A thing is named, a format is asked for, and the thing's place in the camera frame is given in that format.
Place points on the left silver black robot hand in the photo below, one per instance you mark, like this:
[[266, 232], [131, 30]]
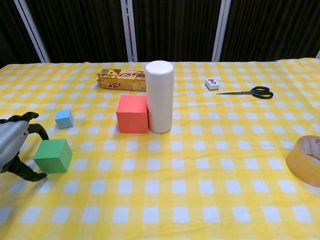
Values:
[[10, 142]]

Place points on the clear packing tape roll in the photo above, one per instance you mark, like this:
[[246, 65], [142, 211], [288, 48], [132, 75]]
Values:
[[295, 162]]

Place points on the white cylindrical bottle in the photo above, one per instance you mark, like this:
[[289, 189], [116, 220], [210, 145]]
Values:
[[160, 100]]

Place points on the gold snack packet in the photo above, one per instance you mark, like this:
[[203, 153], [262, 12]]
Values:
[[117, 80]]

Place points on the white mahjong tile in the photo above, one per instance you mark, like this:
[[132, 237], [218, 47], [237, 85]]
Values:
[[212, 85]]

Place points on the yellow white checkered tablecloth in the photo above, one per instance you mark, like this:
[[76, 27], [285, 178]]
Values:
[[175, 187]]

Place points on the small blue cube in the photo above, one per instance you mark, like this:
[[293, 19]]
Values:
[[63, 120]]

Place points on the black curtain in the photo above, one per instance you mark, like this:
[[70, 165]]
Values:
[[175, 25]]

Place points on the large red cube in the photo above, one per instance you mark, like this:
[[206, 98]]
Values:
[[131, 115]]

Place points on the green cube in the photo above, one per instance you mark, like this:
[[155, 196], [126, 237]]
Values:
[[51, 156]]

